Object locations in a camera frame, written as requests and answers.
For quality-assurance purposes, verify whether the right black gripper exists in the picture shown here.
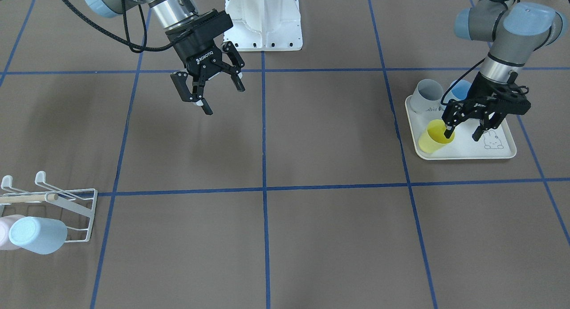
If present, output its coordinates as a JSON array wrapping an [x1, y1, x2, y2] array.
[[165, 9, 245, 115]]

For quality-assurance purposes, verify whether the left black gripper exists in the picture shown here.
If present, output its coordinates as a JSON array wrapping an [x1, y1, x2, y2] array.
[[442, 71, 531, 142]]

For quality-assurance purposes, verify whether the light blue plastic cup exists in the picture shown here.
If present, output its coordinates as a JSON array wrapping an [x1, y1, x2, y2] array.
[[9, 216, 68, 255]]

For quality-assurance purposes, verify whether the pink plastic cup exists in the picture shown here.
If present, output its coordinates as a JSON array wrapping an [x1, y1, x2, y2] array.
[[0, 214, 26, 251]]

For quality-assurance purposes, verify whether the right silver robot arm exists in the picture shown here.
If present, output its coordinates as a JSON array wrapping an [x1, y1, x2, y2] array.
[[84, 0, 245, 115]]

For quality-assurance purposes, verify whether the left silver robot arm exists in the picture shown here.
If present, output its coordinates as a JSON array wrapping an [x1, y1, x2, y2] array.
[[442, 0, 569, 141]]

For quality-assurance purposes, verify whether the yellow plastic cup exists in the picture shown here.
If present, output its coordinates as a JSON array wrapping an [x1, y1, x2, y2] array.
[[418, 119, 455, 154]]

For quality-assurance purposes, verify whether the grey plastic cup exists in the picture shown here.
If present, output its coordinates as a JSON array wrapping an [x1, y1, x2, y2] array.
[[409, 78, 443, 114]]

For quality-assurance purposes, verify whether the cream plastic tray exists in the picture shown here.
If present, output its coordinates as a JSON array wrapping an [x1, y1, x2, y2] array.
[[405, 95, 517, 160]]

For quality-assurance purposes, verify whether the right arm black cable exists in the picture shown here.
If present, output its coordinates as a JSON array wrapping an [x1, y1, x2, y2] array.
[[53, 0, 179, 54]]

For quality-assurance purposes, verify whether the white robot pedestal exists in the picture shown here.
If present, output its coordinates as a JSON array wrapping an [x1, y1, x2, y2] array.
[[224, 0, 303, 52]]

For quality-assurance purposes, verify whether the white wire cup rack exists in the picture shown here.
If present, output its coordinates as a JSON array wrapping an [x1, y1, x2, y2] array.
[[1, 171, 98, 243]]

